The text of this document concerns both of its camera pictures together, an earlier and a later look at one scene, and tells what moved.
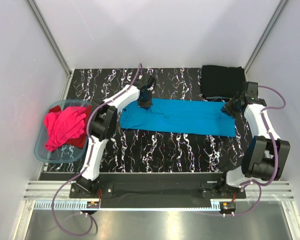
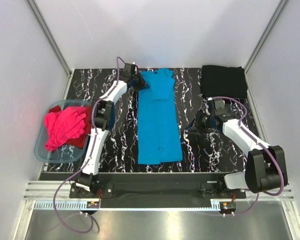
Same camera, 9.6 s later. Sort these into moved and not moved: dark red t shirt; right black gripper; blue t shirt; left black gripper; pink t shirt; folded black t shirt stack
Moved: left black gripper; right black gripper; blue t shirt
Not moved: dark red t shirt; pink t shirt; folded black t shirt stack
